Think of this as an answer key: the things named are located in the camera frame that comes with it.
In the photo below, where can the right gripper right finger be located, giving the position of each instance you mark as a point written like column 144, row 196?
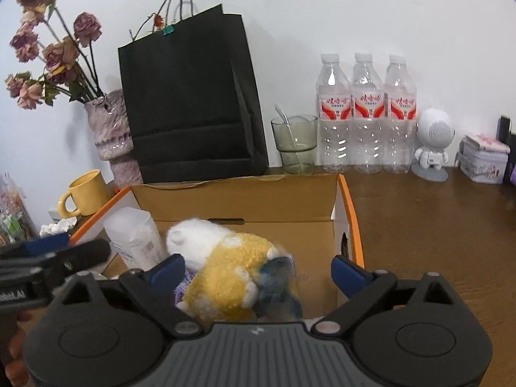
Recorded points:
column 365, row 292

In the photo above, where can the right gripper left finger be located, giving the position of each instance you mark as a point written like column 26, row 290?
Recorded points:
column 153, row 294

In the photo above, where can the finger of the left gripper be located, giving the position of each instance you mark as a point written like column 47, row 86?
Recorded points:
column 66, row 262
column 35, row 247

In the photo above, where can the purple drawstring fabric pouch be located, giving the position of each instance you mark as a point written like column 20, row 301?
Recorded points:
column 189, row 275

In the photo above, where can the clear plastic cotton swab container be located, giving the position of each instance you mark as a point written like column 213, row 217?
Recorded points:
column 134, row 236

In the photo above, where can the white and tan plush toy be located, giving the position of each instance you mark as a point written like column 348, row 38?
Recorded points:
column 225, row 268

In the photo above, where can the blue packaged snack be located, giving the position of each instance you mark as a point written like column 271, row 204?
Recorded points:
column 277, row 301

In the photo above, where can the person's left hand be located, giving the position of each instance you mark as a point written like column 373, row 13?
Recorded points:
column 12, row 342

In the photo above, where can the crumpled white tissue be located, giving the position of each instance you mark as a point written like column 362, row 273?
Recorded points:
column 65, row 225

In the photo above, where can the yellow ceramic mug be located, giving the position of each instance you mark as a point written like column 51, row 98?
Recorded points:
column 85, row 196

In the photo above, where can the red orange cardboard box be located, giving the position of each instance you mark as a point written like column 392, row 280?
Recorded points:
column 312, row 217

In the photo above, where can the purple ceramic vase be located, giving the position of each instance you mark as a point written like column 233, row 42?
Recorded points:
column 107, row 119

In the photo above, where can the white straw spoon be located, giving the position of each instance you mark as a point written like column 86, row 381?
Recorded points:
column 295, row 147

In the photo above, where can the grey glass tumbler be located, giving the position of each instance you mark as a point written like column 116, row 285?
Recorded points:
column 305, row 129

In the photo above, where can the white astronaut figure speaker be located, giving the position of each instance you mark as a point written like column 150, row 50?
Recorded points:
column 435, row 132

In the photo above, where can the white floral tin box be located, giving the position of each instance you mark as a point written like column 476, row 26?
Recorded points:
column 482, row 158

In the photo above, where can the right clear water bottle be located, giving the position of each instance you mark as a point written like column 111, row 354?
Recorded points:
column 401, row 95

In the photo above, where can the clear water bottle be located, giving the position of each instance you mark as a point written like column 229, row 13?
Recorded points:
column 401, row 95
column 334, row 108
column 368, row 109

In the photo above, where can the dried pink rose bouquet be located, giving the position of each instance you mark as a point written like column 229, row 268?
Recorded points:
column 66, row 52

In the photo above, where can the black paper shopping bag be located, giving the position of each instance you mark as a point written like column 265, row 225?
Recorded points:
column 192, row 100

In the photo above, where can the middle clear water bottle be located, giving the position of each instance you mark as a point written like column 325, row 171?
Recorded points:
column 368, row 109

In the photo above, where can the left clear water bottle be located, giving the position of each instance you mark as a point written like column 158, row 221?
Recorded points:
column 334, row 108

